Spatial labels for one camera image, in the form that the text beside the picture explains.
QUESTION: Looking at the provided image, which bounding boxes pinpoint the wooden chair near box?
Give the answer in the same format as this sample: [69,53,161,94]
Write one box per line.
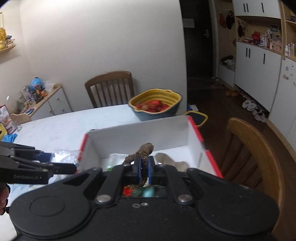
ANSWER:
[220,118,285,232]

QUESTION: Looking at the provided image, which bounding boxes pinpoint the wooden wall shelf unit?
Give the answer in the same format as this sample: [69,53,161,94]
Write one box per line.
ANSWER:
[210,1,295,58]

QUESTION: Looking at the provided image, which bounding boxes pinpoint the red and white cardboard box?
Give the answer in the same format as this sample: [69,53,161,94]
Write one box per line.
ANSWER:
[77,115,224,200]

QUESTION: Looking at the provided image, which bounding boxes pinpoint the wooden chair at wall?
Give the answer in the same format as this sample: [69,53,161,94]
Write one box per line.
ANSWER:
[84,70,135,108]

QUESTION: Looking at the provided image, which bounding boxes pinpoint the white lower cabinet row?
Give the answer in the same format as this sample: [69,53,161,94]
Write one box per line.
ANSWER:
[219,42,295,157]

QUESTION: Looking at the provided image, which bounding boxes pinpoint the white slippers on floor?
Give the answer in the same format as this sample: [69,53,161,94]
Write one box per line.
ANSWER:
[242,100,257,111]

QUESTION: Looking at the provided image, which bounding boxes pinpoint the brown braided bracelet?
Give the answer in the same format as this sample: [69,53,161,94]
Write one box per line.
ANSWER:
[122,142,154,186]

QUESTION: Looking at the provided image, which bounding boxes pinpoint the blue round toy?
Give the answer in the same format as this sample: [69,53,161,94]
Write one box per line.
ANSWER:
[30,77,43,92]

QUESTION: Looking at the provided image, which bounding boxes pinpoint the person's left hand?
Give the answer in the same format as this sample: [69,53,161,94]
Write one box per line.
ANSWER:
[0,184,11,215]

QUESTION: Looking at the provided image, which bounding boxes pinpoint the clear bag of white beads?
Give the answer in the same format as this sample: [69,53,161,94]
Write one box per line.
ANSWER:
[50,150,80,168]

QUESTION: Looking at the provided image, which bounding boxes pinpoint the small white sideboard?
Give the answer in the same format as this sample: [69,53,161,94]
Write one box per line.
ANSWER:
[11,83,73,124]

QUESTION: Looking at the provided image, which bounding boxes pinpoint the yellow and blue colander basket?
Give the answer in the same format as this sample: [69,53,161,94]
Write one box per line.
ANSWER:
[128,88,182,121]

